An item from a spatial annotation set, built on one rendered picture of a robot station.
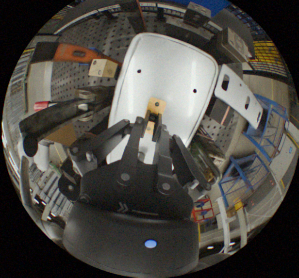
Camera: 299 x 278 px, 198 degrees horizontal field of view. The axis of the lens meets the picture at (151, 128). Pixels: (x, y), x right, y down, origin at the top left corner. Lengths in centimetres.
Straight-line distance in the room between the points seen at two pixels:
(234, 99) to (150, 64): 24
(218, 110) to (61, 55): 35
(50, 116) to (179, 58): 26
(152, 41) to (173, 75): 10
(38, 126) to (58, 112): 5
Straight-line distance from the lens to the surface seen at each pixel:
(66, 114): 19
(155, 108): 22
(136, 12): 34
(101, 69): 19
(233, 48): 26
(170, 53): 23
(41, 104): 25
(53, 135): 75
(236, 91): 31
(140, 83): 22
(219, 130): 71
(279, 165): 793
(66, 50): 17
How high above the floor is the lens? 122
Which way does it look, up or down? 65 degrees down
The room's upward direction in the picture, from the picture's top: 171 degrees counter-clockwise
